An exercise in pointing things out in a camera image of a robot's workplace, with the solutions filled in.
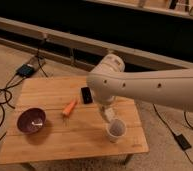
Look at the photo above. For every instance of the orange carrot toy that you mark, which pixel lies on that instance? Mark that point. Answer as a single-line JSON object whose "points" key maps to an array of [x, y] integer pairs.
{"points": [[67, 110]]}

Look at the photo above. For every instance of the dark purple bowl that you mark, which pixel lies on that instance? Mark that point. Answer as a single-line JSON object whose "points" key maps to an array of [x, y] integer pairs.
{"points": [[31, 121]]}

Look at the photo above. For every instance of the wooden table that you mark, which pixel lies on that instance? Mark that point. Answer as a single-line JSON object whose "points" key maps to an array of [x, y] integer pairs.
{"points": [[83, 135]]}

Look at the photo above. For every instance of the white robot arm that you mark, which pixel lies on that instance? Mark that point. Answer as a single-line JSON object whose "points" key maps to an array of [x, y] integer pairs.
{"points": [[172, 88]]}

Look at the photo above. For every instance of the white sponge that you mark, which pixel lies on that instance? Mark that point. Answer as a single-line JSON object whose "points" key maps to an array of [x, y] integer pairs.
{"points": [[107, 113]]}

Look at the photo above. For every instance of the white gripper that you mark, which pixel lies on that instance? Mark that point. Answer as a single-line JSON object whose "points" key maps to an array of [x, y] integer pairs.
{"points": [[104, 104]]}

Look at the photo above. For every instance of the black power brick right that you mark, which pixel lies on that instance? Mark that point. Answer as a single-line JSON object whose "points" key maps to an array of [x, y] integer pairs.
{"points": [[182, 142]]}

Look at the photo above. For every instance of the black power adapter left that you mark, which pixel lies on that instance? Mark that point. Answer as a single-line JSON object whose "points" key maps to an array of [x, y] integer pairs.
{"points": [[25, 71]]}

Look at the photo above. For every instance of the long grey rail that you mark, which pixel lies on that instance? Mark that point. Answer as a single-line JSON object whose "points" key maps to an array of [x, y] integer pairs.
{"points": [[129, 55]]}

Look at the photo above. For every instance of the black phone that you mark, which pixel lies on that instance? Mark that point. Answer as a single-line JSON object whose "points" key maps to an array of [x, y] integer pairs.
{"points": [[86, 95]]}

